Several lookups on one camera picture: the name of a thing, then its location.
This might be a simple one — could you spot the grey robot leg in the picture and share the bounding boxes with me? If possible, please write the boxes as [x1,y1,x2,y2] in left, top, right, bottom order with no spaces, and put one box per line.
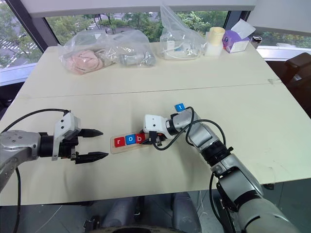
[101,196,137,229]
[169,191,203,233]

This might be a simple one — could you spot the plastic bag with grey items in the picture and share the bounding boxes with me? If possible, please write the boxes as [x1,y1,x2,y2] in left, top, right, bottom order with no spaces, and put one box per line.
[119,51,156,67]

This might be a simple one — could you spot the white plastic container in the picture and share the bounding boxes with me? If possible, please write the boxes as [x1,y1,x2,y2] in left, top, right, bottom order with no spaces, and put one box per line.
[203,41,224,57]

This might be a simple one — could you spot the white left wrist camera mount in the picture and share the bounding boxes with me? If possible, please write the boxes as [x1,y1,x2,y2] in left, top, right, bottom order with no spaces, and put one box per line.
[51,112,82,161]

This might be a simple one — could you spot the white items with cable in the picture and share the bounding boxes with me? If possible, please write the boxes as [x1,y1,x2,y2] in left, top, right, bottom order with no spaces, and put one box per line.
[162,40,203,60]

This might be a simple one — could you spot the thin white wire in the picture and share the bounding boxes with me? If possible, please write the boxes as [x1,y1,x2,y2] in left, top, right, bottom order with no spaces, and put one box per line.
[197,190,208,220]

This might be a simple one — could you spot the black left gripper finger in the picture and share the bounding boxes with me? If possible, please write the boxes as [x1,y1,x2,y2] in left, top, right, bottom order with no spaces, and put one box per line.
[77,129,104,140]
[75,151,109,165]

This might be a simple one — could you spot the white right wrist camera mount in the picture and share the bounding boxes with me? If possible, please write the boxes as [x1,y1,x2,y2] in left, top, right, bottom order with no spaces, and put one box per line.
[142,114,169,134]

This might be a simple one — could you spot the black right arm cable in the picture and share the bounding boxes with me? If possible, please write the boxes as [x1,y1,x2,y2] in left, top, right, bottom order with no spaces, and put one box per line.
[150,106,234,220]

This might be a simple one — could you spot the purple tissue box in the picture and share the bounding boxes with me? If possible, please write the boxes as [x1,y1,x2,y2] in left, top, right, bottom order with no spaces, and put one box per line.
[222,18,257,54]

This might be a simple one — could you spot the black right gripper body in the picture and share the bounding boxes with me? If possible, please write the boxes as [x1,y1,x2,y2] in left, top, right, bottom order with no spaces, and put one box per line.
[155,132,169,147]

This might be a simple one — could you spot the pink plush fabric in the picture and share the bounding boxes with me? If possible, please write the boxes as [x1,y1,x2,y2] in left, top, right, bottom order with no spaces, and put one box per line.
[65,49,105,74]

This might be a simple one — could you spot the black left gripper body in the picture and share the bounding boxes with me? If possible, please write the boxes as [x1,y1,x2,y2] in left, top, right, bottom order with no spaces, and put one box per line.
[58,135,80,162]

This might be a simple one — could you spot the cream tape roll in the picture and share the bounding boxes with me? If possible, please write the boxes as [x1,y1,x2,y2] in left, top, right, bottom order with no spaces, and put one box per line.
[208,27,226,46]

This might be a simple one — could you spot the dark window frame post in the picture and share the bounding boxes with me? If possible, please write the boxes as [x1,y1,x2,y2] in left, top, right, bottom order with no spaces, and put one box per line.
[4,0,59,50]
[225,10,242,33]

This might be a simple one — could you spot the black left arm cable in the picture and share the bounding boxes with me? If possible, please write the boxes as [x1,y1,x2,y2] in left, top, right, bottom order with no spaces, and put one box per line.
[0,108,71,233]

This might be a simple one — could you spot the dark lidded cup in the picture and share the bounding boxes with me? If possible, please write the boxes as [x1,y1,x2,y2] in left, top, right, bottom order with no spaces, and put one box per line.
[251,35,262,50]

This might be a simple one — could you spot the tall clear plastic bag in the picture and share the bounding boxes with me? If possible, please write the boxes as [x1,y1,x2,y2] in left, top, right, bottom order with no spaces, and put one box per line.
[158,4,207,61]

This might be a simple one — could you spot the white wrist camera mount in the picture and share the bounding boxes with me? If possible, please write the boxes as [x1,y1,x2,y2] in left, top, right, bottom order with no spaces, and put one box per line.
[51,112,82,161]
[142,114,169,134]

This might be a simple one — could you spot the dark brown chair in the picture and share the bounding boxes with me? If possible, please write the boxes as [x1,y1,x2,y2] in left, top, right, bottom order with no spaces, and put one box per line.
[266,51,311,115]

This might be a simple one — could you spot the wooden letter tray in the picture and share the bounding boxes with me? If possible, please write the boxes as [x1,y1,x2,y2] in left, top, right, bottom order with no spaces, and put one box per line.
[110,134,156,155]

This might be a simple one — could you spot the dark robot waist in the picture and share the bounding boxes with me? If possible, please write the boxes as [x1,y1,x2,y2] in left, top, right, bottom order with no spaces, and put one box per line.
[84,215,177,233]

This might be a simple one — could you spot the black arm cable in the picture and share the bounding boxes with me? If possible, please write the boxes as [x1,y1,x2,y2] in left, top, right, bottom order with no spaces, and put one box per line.
[0,108,71,233]
[150,106,234,220]

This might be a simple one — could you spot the wide clear plastic bag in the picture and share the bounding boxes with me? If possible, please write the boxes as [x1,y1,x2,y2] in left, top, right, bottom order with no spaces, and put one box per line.
[59,29,156,76]

